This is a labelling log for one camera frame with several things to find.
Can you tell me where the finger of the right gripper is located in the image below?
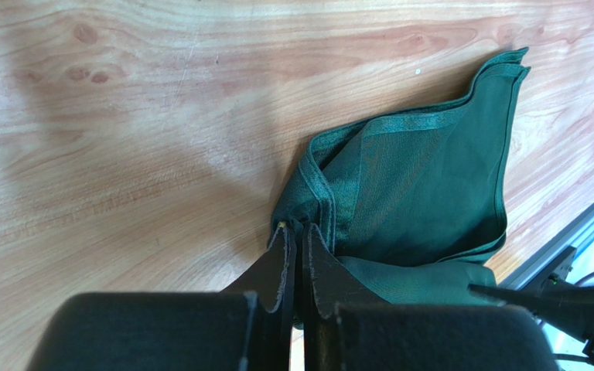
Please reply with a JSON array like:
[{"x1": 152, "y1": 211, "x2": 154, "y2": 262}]
[{"x1": 469, "y1": 284, "x2": 594, "y2": 341}]

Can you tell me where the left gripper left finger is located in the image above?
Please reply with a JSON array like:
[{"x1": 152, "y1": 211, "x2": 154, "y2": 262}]
[{"x1": 222, "y1": 222, "x2": 297, "y2": 370}]

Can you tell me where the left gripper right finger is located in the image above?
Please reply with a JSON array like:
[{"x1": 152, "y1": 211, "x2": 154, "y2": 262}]
[{"x1": 302, "y1": 223, "x2": 385, "y2": 370}]

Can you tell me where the dark green cloth napkin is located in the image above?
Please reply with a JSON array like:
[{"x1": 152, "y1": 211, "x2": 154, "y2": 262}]
[{"x1": 271, "y1": 48, "x2": 529, "y2": 306}]

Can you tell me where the aluminium frame rail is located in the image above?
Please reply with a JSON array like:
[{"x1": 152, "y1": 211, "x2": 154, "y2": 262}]
[{"x1": 499, "y1": 203, "x2": 594, "y2": 291}]

